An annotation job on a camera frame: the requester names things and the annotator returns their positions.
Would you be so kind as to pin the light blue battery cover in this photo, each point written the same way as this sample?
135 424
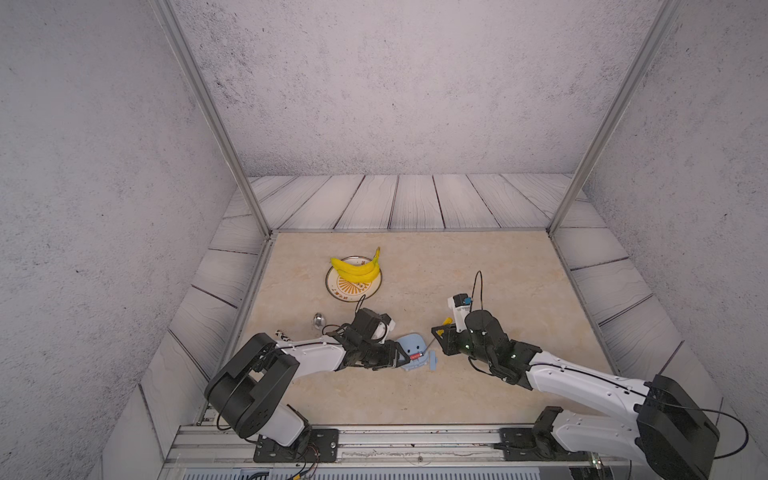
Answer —
432 360

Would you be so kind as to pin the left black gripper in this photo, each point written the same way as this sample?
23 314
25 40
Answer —
391 356

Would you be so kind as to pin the aluminium front rail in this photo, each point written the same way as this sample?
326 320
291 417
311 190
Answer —
387 452

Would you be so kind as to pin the round patterned plate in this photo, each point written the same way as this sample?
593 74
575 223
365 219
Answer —
351 292

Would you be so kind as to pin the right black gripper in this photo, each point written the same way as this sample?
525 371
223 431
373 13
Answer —
447 343

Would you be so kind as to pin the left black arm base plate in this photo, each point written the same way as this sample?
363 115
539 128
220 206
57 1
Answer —
316 445

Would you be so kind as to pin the light blue alarm clock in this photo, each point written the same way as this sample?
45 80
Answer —
414 343

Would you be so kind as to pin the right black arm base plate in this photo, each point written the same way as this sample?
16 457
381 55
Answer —
536 443

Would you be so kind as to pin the yellow banana bunch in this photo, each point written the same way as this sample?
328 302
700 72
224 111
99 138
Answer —
359 274

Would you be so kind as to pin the aluminium frame post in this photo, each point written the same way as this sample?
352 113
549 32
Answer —
190 69
642 61

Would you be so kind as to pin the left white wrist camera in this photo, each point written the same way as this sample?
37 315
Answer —
383 330

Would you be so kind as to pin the right aluminium frame post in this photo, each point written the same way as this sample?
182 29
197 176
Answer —
642 61

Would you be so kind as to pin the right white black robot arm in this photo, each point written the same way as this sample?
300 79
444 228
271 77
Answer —
656 423

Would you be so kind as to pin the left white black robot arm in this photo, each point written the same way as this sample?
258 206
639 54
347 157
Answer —
248 391

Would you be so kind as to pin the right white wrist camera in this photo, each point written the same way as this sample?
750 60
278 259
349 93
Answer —
460 305

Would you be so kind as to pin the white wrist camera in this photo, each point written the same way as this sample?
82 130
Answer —
460 305
383 330

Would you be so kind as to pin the left aluminium frame post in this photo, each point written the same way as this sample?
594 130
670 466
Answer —
190 69

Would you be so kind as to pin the yellow handled screwdriver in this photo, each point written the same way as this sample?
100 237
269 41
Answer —
445 337

